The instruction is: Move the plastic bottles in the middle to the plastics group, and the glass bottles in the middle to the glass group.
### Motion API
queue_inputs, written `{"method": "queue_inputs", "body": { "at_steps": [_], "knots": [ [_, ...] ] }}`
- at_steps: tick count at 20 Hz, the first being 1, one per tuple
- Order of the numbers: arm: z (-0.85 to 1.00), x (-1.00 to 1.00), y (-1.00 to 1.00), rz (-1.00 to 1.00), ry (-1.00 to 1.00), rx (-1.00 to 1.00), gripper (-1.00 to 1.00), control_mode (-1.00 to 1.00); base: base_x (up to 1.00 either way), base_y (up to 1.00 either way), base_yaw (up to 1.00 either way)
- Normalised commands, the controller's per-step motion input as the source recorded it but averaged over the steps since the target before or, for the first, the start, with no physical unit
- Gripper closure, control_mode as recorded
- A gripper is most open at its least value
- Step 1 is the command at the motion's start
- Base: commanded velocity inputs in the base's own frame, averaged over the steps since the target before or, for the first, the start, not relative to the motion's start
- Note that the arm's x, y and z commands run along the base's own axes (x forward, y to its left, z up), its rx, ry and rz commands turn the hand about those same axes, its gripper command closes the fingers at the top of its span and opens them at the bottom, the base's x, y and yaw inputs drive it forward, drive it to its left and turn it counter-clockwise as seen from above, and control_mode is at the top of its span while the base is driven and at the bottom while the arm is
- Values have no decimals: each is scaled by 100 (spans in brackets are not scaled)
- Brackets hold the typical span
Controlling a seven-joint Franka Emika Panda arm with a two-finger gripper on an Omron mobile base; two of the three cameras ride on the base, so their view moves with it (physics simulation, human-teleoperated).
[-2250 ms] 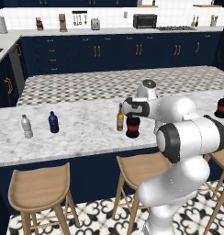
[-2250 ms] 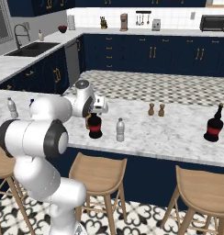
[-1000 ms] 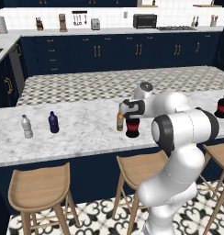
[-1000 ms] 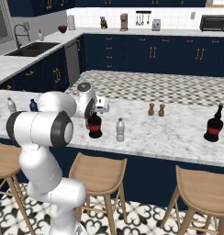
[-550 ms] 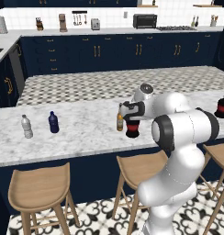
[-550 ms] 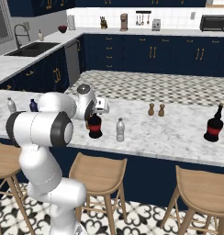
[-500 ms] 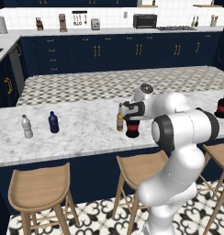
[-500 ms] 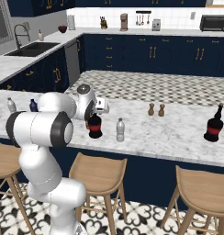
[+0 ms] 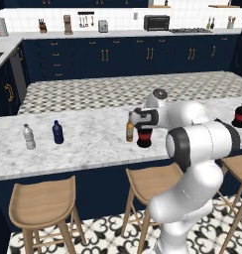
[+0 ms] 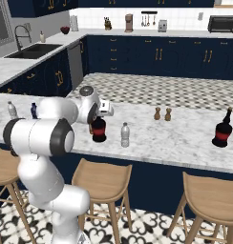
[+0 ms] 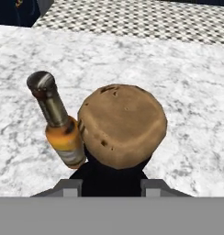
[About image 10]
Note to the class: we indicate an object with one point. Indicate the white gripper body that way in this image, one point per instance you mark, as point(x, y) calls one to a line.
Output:
point(109, 110)

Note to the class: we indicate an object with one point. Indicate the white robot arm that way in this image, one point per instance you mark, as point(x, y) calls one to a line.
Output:
point(42, 136)

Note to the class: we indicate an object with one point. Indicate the black red glass bottle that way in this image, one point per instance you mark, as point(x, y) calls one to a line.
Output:
point(98, 131)
point(222, 133)

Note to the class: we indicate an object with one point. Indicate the clear plastic bottle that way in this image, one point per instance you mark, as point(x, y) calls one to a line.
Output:
point(12, 111)
point(125, 136)

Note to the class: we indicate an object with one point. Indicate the wooden pepper shaker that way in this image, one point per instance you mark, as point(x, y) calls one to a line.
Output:
point(168, 115)
point(157, 115)

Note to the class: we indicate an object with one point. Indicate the grey dishwasher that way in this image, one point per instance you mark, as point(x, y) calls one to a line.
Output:
point(75, 65)

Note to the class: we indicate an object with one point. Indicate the navy base cupboards under sink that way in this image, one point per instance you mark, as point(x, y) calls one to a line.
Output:
point(45, 79)

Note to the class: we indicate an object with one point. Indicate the wooden bar stool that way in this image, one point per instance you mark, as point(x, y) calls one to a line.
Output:
point(4, 168)
point(102, 181)
point(214, 197)

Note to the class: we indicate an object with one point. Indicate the blue plastic bottle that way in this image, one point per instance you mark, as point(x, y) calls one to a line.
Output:
point(33, 111)

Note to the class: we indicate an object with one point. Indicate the navy island panel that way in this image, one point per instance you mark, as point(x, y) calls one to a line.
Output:
point(153, 184)

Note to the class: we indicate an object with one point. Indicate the navy base cupboards long run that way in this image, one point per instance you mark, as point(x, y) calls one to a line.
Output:
point(182, 57)

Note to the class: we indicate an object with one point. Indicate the dark red bowl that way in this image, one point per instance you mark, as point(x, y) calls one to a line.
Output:
point(65, 30)

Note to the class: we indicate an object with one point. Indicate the white canister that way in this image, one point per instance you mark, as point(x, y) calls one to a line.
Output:
point(74, 24)

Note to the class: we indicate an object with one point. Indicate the black sink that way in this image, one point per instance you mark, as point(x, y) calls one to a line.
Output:
point(35, 50)

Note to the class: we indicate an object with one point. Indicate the white soap dispenser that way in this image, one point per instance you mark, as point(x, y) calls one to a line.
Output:
point(42, 38)

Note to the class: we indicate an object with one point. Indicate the silver toaster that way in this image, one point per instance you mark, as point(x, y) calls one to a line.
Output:
point(162, 26)

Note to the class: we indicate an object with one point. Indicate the dark spring tap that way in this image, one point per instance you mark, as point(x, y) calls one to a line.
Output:
point(18, 35)

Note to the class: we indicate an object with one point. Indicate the window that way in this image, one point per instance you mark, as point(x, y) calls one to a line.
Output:
point(0, 22)

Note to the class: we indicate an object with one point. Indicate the black toaster oven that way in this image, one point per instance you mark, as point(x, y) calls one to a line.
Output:
point(223, 24)

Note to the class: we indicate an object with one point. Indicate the rail with hanging tools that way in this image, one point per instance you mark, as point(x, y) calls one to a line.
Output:
point(149, 17)

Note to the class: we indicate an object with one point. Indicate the grey wall socket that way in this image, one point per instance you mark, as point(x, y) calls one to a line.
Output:
point(27, 27)

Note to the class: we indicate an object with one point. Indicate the navy wall cupboards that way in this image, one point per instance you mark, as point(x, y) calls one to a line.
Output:
point(26, 8)

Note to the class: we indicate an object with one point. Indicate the wooden wall shelf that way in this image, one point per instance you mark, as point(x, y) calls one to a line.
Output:
point(226, 5)

